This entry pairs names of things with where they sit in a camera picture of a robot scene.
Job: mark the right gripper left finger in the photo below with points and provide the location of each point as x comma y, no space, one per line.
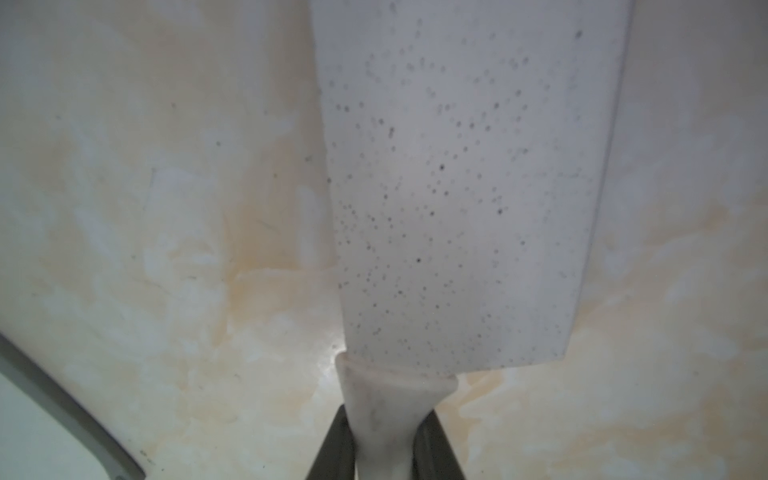
335,459

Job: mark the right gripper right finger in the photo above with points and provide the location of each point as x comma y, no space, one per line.
433,456

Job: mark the white speckled cleaver knife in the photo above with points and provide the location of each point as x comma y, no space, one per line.
467,144

